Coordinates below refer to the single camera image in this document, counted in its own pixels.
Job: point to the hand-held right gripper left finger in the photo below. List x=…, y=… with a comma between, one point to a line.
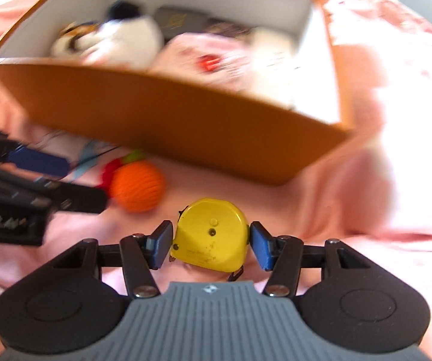
x=161, y=242

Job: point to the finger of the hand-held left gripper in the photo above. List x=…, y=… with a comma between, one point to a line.
x=39, y=160
x=80, y=199

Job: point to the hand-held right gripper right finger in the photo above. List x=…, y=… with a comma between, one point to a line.
x=261, y=246

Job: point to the yellow tape measure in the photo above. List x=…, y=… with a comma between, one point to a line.
x=208, y=240

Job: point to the orange crochet fruit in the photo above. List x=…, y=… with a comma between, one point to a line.
x=137, y=188

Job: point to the orange cardboard box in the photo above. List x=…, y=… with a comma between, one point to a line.
x=163, y=120

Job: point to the calico plush cat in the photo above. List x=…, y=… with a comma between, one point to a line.
x=126, y=41

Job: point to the pink pouch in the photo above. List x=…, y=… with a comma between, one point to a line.
x=186, y=56

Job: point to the white glasses case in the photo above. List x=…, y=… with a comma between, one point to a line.
x=272, y=56

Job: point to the dark gift box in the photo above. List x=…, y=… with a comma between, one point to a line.
x=174, y=20

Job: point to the red crochet flower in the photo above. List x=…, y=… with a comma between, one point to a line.
x=107, y=173

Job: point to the pink printed duvet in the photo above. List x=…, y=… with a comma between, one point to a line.
x=351, y=214

